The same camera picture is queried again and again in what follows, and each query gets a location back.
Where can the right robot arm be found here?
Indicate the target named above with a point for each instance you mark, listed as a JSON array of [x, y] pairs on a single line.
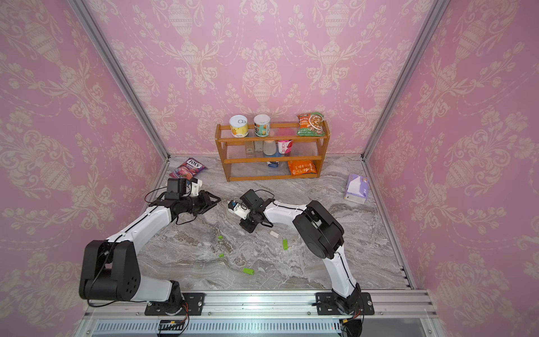
[[321, 233]]

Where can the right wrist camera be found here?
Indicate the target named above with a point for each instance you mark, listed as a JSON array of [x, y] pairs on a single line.
[[249, 202]]

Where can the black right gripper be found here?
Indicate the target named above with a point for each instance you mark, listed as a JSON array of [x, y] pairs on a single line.
[[249, 228]]

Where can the wooden shelf rack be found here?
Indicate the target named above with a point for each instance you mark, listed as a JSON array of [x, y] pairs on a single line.
[[255, 158]]

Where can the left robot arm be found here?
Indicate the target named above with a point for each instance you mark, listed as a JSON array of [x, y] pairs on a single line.
[[110, 269]]

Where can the orange chips bag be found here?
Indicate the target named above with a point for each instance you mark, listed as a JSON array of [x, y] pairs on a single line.
[[302, 167]]

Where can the pink white cup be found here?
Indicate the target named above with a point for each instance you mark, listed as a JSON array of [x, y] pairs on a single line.
[[284, 146]]

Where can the white bottle on shelf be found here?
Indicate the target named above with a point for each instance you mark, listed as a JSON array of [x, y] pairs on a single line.
[[269, 148]]

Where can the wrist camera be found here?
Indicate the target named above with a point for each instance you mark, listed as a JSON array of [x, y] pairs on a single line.
[[249, 202], [182, 187]]

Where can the aluminium front rail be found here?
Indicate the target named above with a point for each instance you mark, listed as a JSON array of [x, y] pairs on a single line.
[[305, 304]]

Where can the green white can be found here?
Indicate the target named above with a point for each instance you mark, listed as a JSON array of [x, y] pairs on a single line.
[[262, 125]]

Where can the yellow white can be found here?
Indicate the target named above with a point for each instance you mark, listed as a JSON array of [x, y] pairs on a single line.
[[239, 126]]

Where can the purple tissue pack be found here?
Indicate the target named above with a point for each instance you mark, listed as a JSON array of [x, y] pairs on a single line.
[[357, 189]]

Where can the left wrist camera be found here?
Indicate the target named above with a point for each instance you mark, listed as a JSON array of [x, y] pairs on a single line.
[[182, 187]]

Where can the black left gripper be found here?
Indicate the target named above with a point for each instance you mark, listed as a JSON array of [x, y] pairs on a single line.
[[205, 198]]

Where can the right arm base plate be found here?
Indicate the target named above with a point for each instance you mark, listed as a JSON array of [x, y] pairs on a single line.
[[330, 303]]

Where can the green red snack bag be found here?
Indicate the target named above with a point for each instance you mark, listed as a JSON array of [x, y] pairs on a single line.
[[311, 124]]

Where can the pink candy bag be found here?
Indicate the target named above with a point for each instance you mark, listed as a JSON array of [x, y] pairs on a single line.
[[188, 169]]

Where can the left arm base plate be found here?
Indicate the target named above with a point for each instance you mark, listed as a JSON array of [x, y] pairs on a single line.
[[190, 304]]

